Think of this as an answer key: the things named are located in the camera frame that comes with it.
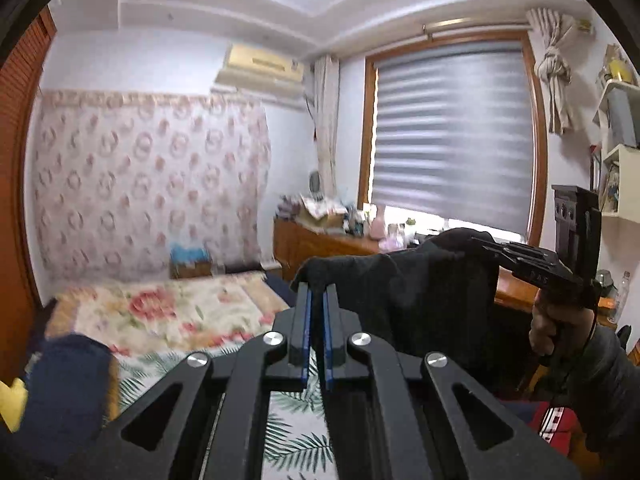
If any black Superman t-shirt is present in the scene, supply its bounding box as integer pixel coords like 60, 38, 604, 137
290, 226, 501, 401

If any person's right forearm grey sleeve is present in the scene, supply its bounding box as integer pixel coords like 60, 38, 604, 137
570, 326, 639, 474

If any person's right hand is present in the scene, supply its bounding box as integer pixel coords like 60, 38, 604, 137
528, 290, 597, 356

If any palm leaf bed sheet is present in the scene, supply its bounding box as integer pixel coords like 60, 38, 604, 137
116, 350, 338, 479

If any navy blue mattress blanket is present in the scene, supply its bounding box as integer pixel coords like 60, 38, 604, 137
265, 273, 297, 308

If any pink bottle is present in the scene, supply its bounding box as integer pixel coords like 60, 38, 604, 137
369, 205, 386, 240

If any floral quilt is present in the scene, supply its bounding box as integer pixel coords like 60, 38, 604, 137
44, 271, 288, 356

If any cardboard box on cabinet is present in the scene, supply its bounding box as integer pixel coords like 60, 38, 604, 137
296, 195, 347, 231

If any red bag on floor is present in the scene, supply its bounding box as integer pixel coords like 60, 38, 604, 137
529, 402, 579, 446

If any blue cloth on box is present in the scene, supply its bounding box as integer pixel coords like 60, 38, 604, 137
170, 245, 210, 266

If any grey zebra window blind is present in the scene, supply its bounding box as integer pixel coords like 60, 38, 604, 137
370, 40, 534, 236

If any mustard folded garment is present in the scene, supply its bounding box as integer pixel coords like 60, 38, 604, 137
106, 356, 119, 422

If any navy folded garment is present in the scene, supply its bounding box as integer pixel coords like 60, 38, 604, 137
15, 334, 112, 468

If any tied beige curtain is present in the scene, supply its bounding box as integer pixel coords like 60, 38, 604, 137
526, 8, 576, 136

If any pink circle pattern curtain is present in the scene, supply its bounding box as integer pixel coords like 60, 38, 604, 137
34, 90, 271, 281

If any yellow Pikachu plush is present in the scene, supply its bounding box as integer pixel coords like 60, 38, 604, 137
0, 378, 28, 432

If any wooden louvered wardrobe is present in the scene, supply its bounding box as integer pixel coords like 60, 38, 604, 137
0, 8, 56, 384

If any white wall shelf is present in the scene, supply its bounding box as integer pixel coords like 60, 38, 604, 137
592, 79, 639, 223

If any beige wall air conditioner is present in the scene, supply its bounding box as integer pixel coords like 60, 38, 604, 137
215, 44, 307, 102

